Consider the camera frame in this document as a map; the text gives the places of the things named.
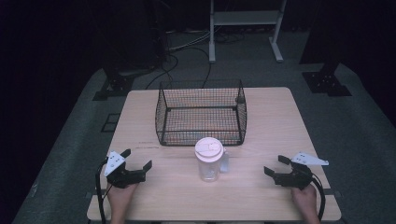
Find clear plastic pitcher white lid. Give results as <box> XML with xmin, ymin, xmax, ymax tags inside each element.
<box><xmin>194</xmin><ymin>136</ymin><xmax>230</xmax><ymax>183</ymax></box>

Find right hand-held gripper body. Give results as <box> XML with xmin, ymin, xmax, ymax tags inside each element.
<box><xmin>272</xmin><ymin>151</ymin><xmax>330</xmax><ymax>190</ymax></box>

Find black floor cables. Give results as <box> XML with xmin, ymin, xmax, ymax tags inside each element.
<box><xmin>144</xmin><ymin>29</ymin><xmax>247</xmax><ymax>91</ymax></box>

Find black wire mesh basket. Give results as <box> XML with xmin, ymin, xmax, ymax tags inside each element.
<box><xmin>154</xmin><ymin>79</ymin><xmax>248</xmax><ymax>147</ymax></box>

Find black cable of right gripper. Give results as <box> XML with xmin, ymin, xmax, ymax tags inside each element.
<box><xmin>307</xmin><ymin>172</ymin><xmax>326</xmax><ymax>221</ymax></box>

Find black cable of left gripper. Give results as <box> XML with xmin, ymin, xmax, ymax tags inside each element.
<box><xmin>94</xmin><ymin>157</ymin><xmax>109</xmax><ymax>224</ymax></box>

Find person's right hand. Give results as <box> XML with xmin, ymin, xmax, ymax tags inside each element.
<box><xmin>290</xmin><ymin>183</ymin><xmax>321</xmax><ymax>224</ymax></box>

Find black square floor outlet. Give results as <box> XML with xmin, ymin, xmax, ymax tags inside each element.
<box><xmin>100</xmin><ymin>113</ymin><xmax>121</xmax><ymax>133</ymax></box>

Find white metal table frame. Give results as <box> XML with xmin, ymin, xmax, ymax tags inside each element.
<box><xmin>208</xmin><ymin>0</ymin><xmax>288</xmax><ymax>64</ymax></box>

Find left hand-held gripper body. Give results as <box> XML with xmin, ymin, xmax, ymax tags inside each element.
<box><xmin>103</xmin><ymin>150</ymin><xmax>147</xmax><ymax>189</ymax></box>

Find black metal stand base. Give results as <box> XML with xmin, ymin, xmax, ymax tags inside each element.
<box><xmin>302</xmin><ymin>60</ymin><xmax>353</xmax><ymax>97</ymax></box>
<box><xmin>92</xmin><ymin>66</ymin><xmax>135</xmax><ymax>102</ymax></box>

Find person's left hand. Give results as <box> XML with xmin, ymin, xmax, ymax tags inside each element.
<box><xmin>106</xmin><ymin>182</ymin><xmax>139</xmax><ymax>224</ymax></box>

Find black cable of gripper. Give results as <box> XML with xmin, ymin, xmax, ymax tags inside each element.
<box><xmin>307</xmin><ymin>172</ymin><xmax>326</xmax><ymax>221</ymax></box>
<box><xmin>94</xmin><ymin>157</ymin><xmax>109</xmax><ymax>224</ymax></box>

